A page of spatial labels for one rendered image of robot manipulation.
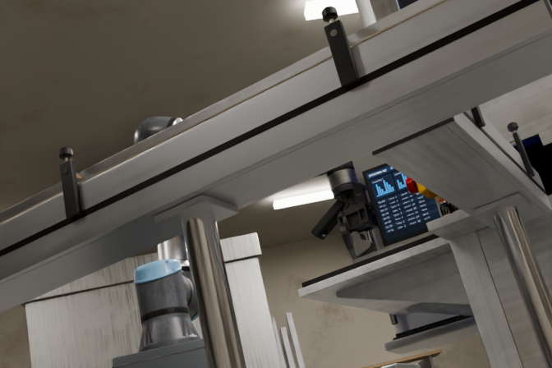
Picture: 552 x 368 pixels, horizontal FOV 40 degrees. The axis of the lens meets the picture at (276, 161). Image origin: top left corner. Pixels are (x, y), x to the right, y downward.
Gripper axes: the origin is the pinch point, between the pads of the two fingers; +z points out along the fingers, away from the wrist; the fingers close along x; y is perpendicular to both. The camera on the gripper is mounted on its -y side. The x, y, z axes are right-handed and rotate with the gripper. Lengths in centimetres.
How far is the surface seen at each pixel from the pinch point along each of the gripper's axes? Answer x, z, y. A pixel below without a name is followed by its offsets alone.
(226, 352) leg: -90, 29, 14
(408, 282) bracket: -2.5, 8.8, 12.3
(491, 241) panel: -12.6, 8.3, 36.1
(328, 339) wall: 624, -92, -300
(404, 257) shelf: -11.0, 5.0, 15.7
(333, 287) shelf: -8.9, 5.5, -4.2
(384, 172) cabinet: 87, -53, -13
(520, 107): -13, -18, 52
